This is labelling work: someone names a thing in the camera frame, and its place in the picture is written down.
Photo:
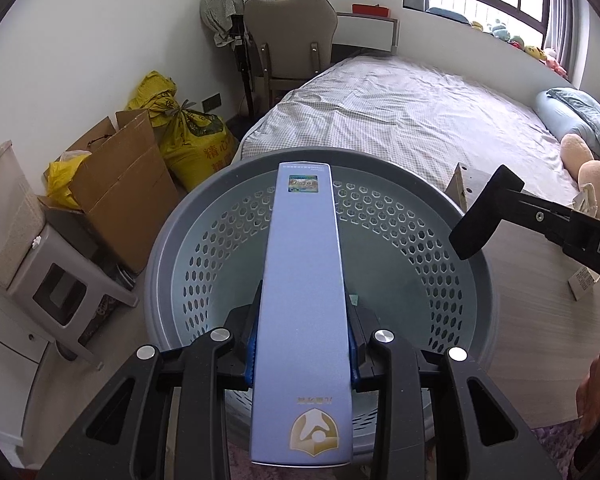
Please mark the brown cardboard box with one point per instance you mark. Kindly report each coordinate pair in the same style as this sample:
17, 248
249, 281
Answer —
123, 188

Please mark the white grey desk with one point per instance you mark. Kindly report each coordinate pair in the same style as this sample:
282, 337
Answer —
357, 33

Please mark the yellow sack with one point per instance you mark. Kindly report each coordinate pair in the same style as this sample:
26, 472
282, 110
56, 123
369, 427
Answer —
194, 145

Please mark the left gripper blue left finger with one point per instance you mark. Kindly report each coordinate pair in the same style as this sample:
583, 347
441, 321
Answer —
250, 344

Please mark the black wall socket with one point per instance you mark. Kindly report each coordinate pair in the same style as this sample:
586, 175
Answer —
211, 103

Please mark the red box on desk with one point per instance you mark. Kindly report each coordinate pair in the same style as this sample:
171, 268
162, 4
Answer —
375, 10

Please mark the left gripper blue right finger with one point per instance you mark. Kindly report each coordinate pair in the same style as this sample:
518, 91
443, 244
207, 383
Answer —
353, 357

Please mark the grey upholstered chair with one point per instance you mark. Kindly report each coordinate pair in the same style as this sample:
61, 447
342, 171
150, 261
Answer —
293, 39

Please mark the long lavender box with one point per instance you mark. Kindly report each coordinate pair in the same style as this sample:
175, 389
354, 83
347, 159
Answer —
301, 412

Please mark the tan teddy bear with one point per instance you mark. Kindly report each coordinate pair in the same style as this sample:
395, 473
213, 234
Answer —
581, 165

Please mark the grey plastic stool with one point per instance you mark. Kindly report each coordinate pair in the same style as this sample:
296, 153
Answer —
60, 290

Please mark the grey cloth on chair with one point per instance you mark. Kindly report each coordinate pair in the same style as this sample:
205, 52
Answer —
217, 16

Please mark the bed with white sheet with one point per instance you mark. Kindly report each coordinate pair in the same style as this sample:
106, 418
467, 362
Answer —
422, 119

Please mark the beige translucent storage bin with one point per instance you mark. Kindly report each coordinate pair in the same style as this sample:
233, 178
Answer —
21, 215

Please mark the plush toys on sill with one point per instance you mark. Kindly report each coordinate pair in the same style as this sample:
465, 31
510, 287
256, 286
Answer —
547, 55

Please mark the yellow plastic bag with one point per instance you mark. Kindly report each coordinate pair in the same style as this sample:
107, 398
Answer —
59, 175

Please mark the grey perforated laundry basket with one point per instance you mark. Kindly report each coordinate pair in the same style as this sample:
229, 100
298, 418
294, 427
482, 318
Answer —
400, 271

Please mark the light blue pillow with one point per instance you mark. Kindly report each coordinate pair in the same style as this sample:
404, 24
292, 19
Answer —
567, 110

